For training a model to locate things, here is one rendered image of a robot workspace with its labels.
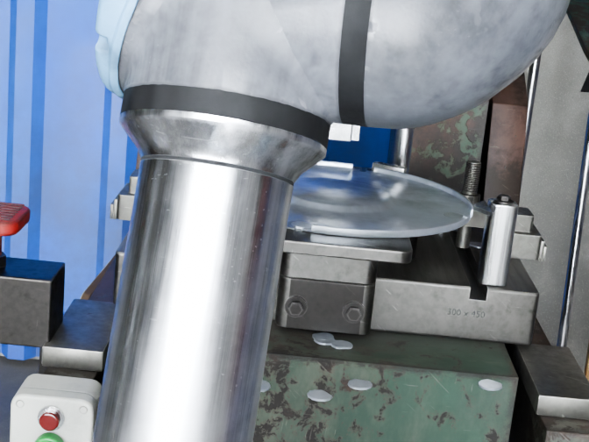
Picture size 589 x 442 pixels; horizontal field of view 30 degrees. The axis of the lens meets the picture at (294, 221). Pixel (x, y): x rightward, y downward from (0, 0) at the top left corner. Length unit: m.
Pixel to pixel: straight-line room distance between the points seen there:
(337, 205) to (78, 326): 0.29
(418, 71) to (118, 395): 0.23
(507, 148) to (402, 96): 0.98
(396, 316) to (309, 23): 0.65
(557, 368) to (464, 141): 0.41
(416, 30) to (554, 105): 1.93
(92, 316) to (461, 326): 0.39
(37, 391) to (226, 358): 0.48
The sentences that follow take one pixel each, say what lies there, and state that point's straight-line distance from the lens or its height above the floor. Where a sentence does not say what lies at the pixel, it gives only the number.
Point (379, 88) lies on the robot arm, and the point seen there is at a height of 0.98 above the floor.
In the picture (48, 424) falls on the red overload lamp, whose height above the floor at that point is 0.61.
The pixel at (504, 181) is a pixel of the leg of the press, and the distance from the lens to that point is 1.54.
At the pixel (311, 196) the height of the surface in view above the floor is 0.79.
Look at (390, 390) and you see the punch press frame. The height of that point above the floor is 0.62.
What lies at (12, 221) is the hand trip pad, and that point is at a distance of 1.07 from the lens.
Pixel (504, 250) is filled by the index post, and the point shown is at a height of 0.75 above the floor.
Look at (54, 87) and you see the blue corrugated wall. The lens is 2.47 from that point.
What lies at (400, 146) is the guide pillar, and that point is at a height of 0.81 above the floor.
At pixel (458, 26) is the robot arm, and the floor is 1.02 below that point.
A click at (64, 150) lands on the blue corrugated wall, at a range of 2.49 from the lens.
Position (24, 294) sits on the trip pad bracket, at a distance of 1.09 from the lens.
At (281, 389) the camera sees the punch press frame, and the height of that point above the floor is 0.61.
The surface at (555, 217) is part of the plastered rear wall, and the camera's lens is 2.54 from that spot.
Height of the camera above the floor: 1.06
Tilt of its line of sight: 15 degrees down
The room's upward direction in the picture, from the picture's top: 6 degrees clockwise
